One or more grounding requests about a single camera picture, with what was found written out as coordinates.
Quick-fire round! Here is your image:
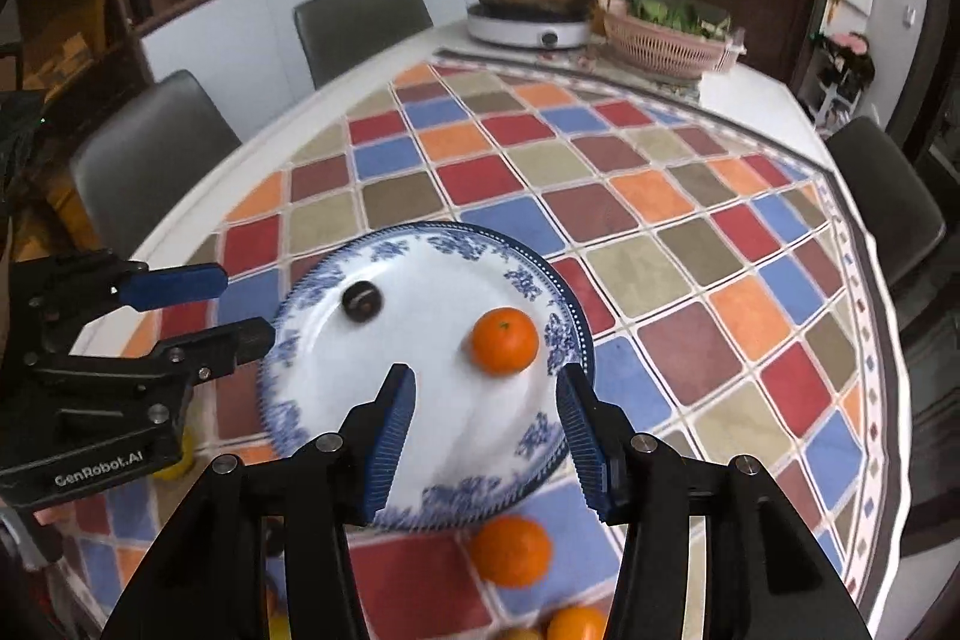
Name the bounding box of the dark plum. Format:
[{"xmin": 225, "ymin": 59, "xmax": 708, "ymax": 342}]
[{"xmin": 340, "ymin": 281, "xmax": 382, "ymax": 323}]

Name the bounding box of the small orange mandarin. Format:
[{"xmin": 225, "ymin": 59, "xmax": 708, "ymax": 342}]
[{"xmin": 545, "ymin": 606, "xmax": 607, "ymax": 640}]

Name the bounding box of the large orange mandarin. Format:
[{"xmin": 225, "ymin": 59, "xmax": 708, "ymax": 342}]
[{"xmin": 467, "ymin": 515, "xmax": 553, "ymax": 590}]

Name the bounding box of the small brown longan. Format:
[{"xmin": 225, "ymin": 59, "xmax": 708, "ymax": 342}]
[{"xmin": 494, "ymin": 627, "xmax": 545, "ymax": 640}]

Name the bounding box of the dark chair near left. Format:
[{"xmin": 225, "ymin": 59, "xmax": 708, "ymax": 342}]
[{"xmin": 70, "ymin": 70, "xmax": 241, "ymax": 259}]

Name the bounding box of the dark chair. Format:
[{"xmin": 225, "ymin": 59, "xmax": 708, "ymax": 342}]
[
  {"xmin": 827, "ymin": 117, "xmax": 946, "ymax": 286},
  {"xmin": 293, "ymin": 0, "xmax": 433, "ymax": 89},
  {"xmin": 70, "ymin": 70, "xmax": 241, "ymax": 259}
]

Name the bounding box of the blue and white plate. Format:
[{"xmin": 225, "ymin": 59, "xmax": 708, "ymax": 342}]
[{"xmin": 257, "ymin": 221, "xmax": 596, "ymax": 531}]

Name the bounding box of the dark chair far left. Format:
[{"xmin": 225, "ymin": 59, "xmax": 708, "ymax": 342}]
[{"xmin": 293, "ymin": 0, "xmax": 433, "ymax": 89}]

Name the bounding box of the dark chair right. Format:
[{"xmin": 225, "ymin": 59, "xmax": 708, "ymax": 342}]
[{"xmin": 827, "ymin": 117, "xmax": 946, "ymax": 286}]

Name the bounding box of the white induction cooker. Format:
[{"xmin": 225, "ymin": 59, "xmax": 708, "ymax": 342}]
[{"xmin": 466, "ymin": 3, "xmax": 590, "ymax": 52}]

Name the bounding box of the pink basket with greens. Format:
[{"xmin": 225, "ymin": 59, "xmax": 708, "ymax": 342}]
[{"xmin": 597, "ymin": 0, "xmax": 747, "ymax": 81}]

